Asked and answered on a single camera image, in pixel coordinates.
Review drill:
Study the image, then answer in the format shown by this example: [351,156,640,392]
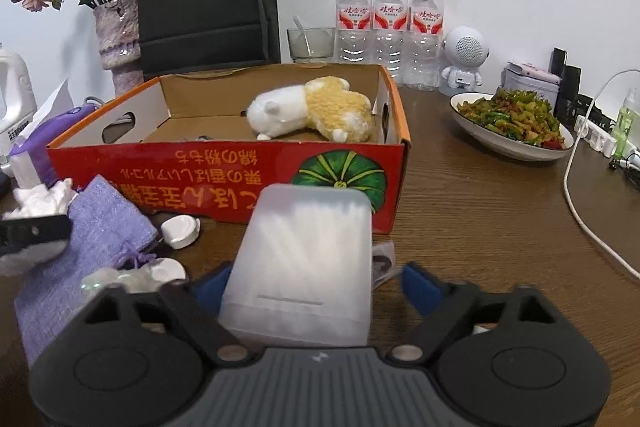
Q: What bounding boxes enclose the black boxes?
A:
[550,48,596,120]

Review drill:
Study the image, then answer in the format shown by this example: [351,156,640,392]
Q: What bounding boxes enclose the clear plastic spoon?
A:
[292,17,314,58]

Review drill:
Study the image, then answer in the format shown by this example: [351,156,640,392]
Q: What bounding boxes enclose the purple textured vase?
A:
[93,0,146,98]

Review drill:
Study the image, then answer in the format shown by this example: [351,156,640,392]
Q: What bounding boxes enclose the green spray bottle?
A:
[614,88,639,158]

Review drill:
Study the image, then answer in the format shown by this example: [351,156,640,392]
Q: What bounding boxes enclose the translucent cotton swab box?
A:
[219,184,374,349]

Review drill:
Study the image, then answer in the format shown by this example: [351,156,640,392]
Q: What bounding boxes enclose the white detergent jug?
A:
[0,43,39,178]

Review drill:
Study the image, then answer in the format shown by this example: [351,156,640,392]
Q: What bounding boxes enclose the red cardboard box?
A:
[46,63,412,236]

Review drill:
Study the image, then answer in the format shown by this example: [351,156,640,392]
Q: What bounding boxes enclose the white oval plate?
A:
[449,93,576,163]

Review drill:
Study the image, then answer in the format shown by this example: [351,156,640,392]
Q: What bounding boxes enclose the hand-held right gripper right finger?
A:
[389,262,557,364]

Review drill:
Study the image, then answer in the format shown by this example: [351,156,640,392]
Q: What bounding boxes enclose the white paper tissue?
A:
[31,79,71,128]

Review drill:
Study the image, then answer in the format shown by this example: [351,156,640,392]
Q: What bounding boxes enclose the stir-fried green vegetables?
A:
[457,89,568,150]

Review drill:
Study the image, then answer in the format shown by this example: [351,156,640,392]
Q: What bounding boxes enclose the iridescent plastic wrapper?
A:
[80,268,162,296]

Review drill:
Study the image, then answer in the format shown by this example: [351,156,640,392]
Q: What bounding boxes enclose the pink and white tin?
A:
[502,62,562,108]

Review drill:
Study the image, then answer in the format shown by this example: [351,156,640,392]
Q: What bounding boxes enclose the white soft wad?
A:
[0,241,67,277]

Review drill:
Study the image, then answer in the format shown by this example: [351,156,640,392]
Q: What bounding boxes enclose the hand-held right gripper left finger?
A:
[85,263,253,365]

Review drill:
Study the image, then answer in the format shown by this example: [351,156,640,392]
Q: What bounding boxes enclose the white power strip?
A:
[574,113,622,158]

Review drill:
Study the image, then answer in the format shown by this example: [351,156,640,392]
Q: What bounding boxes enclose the black plug and cable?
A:
[608,149,640,174]

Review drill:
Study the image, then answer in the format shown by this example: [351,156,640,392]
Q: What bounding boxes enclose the white and yellow plush toy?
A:
[246,77,376,143]

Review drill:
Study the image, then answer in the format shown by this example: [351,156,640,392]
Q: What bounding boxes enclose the clear water bottle red label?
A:
[335,0,374,66]
[372,0,412,84]
[403,0,445,92]

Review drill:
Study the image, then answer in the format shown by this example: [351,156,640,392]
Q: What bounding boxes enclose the grey glass cup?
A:
[286,27,336,64]

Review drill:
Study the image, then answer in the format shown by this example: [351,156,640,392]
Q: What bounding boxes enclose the white cable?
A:
[563,69,640,282]

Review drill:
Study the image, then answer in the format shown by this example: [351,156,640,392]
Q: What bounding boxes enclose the white bottle cap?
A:
[160,215,201,251]
[149,258,186,284]

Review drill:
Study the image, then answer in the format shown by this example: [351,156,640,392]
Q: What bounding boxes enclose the purple knitted pouch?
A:
[14,174,161,366]

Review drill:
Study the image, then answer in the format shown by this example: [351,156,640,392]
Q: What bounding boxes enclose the purple tissue holder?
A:
[9,104,107,188]

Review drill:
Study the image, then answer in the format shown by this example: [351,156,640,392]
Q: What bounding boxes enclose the white robot speaker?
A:
[438,26,490,97]

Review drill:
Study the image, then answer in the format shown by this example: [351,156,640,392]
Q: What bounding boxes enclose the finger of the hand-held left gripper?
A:
[0,214,74,259]

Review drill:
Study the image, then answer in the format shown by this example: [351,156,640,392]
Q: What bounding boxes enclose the small photo card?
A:
[372,241,399,289]

